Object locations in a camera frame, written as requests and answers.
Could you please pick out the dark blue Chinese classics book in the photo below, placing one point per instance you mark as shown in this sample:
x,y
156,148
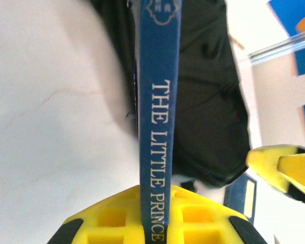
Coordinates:
x,y
237,200

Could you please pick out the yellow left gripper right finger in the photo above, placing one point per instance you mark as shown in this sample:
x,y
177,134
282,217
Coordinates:
x,y
203,221

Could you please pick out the aluminium side rail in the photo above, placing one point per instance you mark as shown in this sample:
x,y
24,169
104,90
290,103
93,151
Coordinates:
x,y
282,47

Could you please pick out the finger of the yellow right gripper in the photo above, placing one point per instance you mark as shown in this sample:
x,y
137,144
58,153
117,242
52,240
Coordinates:
x,y
264,162
300,170

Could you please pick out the black backpack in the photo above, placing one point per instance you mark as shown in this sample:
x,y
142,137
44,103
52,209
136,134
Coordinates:
x,y
206,114

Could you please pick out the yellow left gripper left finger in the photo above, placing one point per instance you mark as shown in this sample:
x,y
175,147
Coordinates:
x,y
104,221

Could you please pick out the blue Little Prince book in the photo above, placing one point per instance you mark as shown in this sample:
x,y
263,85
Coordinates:
x,y
157,101

